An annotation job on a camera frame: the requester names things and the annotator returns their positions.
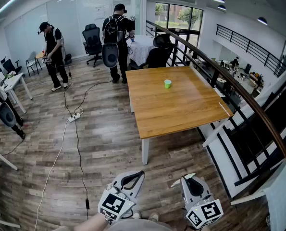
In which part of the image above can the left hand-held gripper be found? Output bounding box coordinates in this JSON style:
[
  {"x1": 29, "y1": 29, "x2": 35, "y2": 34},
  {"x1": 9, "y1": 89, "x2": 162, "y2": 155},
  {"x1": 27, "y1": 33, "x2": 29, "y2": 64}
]
[{"x1": 98, "y1": 170, "x2": 145, "y2": 223}]

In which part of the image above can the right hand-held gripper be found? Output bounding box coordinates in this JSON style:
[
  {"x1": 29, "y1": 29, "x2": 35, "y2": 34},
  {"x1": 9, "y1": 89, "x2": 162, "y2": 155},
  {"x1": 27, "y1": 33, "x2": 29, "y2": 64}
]
[{"x1": 180, "y1": 176, "x2": 224, "y2": 230}]

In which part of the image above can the person's left forearm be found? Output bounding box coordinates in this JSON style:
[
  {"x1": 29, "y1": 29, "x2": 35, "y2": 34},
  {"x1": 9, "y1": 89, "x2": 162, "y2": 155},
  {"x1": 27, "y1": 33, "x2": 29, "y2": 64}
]
[{"x1": 74, "y1": 213, "x2": 110, "y2": 231}]

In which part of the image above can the white dotted strip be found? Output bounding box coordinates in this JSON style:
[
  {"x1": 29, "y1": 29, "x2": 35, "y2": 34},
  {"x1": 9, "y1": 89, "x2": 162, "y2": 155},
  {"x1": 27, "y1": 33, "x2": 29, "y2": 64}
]
[{"x1": 218, "y1": 102, "x2": 231, "y2": 116}]

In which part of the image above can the wooden table with white legs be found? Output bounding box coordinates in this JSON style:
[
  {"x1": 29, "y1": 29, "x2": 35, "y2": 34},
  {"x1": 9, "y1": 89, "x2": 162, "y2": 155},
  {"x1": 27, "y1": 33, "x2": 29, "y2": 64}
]
[{"x1": 125, "y1": 65, "x2": 234, "y2": 165}]

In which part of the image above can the wooden handrail black railing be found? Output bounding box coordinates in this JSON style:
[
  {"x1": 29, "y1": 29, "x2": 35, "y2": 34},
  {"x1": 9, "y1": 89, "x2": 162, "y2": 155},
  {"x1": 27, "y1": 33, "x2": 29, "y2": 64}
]
[{"x1": 146, "y1": 20, "x2": 286, "y2": 187}]

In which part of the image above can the dark oval hanging panel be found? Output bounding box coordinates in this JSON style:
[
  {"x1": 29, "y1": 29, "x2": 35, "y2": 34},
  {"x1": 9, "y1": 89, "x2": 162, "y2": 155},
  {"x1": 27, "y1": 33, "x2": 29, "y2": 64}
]
[{"x1": 101, "y1": 43, "x2": 119, "y2": 68}]

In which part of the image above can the black office chair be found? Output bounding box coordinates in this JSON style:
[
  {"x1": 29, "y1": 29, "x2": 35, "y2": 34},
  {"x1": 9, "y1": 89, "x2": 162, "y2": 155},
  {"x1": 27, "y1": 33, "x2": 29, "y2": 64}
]
[
  {"x1": 82, "y1": 23, "x2": 103, "y2": 68},
  {"x1": 129, "y1": 34, "x2": 175, "y2": 71}
]

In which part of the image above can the round table with white cloth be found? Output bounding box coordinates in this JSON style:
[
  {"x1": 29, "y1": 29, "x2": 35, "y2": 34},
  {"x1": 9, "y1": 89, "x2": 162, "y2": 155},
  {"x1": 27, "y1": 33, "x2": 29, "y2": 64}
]
[{"x1": 127, "y1": 35, "x2": 158, "y2": 67}]

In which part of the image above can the white desk leg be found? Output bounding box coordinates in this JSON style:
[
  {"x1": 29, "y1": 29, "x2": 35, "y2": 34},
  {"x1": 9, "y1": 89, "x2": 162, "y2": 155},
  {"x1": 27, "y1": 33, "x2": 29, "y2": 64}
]
[{"x1": 0, "y1": 143, "x2": 18, "y2": 172}]

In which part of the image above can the black backpack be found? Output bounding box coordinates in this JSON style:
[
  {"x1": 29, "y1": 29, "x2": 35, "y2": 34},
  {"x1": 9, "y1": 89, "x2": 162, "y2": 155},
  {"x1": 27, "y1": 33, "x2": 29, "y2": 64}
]
[{"x1": 103, "y1": 15, "x2": 124, "y2": 44}]

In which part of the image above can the black balcony railing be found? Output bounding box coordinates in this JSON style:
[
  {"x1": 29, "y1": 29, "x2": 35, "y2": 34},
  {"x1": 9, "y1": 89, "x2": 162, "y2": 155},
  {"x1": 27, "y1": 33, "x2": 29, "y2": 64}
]
[{"x1": 216, "y1": 24, "x2": 286, "y2": 78}]

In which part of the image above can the grey chair white seat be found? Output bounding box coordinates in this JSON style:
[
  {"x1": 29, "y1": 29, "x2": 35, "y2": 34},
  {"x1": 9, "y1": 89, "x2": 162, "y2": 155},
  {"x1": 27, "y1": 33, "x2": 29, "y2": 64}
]
[{"x1": 25, "y1": 51, "x2": 43, "y2": 77}]

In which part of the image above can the white desk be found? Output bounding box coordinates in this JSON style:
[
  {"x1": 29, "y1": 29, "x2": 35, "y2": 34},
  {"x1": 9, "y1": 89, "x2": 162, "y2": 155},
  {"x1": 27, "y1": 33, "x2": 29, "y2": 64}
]
[{"x1": 2, "y1": 72, "x2": 33, "y2": 114}]

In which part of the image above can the long black cable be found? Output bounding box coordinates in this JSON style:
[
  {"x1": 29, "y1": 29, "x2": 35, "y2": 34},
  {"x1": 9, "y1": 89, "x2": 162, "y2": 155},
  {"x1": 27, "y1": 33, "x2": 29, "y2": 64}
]
[
  {"x1": 74, "y1": 119, "x2": 90, "y2": 220},
  {"x1": 62, "y1": 64, "x2": 74, "y2": 116},
  {"x1": 74, "y1": 78, "x2": 113, "y2": 116}
]

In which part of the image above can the long white cable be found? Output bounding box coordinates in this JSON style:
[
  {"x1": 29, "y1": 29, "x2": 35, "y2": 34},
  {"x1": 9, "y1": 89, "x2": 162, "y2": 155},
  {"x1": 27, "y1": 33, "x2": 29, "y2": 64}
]
[{"x1": 34, "y1": 119, "x2": 70, "y2": 231}]

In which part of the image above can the thin black cable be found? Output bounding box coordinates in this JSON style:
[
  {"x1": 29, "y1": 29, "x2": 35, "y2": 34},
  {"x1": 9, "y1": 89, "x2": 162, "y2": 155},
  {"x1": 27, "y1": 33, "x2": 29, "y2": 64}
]
[{"x1": 0, "y1": 138, "x2": 25, "y2": 156}]

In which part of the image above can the large window black frame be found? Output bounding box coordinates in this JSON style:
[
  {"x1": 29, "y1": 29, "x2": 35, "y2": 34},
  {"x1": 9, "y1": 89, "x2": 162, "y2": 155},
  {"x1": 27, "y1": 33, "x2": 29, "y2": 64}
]
[{"x1": 155, "y1": 3, "x2": 203, "y2": 31}]

